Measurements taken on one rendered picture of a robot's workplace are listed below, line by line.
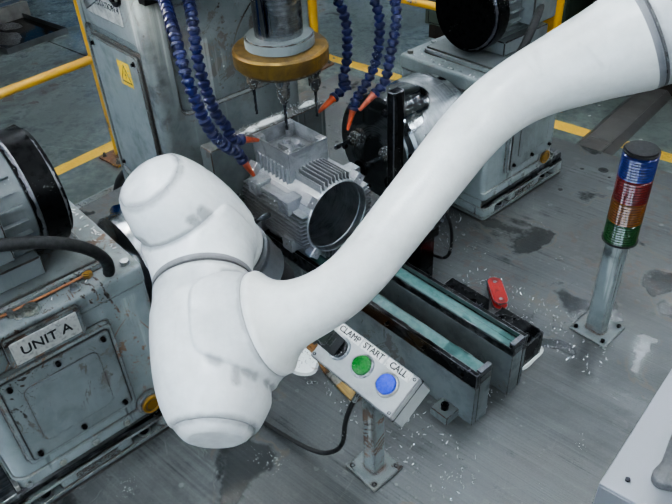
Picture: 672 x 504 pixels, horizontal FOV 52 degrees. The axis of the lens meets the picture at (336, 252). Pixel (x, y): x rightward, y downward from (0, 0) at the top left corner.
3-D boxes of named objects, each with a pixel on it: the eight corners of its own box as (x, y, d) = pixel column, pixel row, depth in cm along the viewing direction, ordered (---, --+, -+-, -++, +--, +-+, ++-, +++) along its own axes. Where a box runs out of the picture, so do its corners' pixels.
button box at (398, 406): (323, 365, 109) (308, 354, 105) (350, 330, 110) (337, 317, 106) (401, 429, 99) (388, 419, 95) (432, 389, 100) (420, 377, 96)
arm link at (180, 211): (187, 233, 84) (193, 328, 76) (100, 160, 72) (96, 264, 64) (265, 199, 81) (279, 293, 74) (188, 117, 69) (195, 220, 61)
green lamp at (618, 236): (595, 238, 128) (600, 218, 125) (613, 224, 131) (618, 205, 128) (626, 252, 124) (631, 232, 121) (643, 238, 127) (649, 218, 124)
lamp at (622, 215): (600, 218, 125) (605, 197, 122) (618, 205, 128) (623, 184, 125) (631, 232, 121) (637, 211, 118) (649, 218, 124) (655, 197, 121)
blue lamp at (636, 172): (610, 175, 119) (615, 152, 117) (628, 162, 122) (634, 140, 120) (643, 188, 116) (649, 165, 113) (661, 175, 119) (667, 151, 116)
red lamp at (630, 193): (605, 197, 122) (610, 175, 119) (623, 184, 125) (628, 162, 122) (637, 211, 118) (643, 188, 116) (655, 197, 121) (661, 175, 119)
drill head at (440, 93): (316, 191, 166) (309, 94, 151) (431, 131, 187) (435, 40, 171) (391, 234, 151) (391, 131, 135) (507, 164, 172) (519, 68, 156)
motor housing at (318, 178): (247, 232, 153) (235, 157, 141) (313, 198, 162) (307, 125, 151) (305, 274, 141) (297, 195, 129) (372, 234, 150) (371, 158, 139)
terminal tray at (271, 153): (254, 165, 146) (250, 135, 141) (294, 147, 151) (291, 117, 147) (290, 187, 138) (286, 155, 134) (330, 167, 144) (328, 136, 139)
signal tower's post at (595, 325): (568, 328, 142) (607, 148, 116) (590, 310, 146) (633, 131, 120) (603, 348, 137) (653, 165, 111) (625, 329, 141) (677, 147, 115)
